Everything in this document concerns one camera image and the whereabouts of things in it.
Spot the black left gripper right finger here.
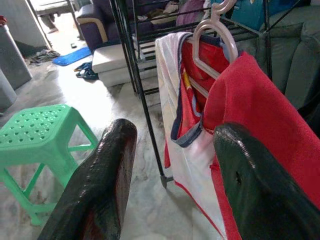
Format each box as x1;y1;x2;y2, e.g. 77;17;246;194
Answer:
213;122;320;240

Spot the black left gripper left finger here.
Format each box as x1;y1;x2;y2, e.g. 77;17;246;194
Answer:
37;118;138;240

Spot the pink plastic clothes hanger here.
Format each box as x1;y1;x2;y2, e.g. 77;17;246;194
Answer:
187;0;240;99

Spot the black metal drying rack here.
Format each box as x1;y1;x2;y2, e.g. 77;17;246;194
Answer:
109;0;303;189

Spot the green plastic stool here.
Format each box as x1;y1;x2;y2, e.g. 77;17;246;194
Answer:
0;104;99;227

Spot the red white sports jersey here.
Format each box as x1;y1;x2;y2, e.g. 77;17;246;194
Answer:
154;31;320;240

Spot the dark teal crumpled cloth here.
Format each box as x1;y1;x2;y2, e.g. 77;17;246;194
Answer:
73;61;100;81

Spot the white cushioned footstool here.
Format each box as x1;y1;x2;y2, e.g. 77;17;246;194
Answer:
91;41;161;88

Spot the blue floor mat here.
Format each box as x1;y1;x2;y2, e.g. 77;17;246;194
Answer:
52;46;93;67

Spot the grey plastic container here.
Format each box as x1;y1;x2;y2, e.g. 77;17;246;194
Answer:
0;68;18;112
0;24;33;90

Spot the grey green leather sofa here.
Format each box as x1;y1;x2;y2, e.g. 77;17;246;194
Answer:
236;9;320;111

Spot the grey rag pile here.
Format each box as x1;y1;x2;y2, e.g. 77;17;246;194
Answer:
29;48;61;65

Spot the purple armchair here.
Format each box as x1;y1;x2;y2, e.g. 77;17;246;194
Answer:
74;0;141;52

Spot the blue storage box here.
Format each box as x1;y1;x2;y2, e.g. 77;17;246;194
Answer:
231;0;267;31

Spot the purple garment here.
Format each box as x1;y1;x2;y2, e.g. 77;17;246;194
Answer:
175;0;210;28

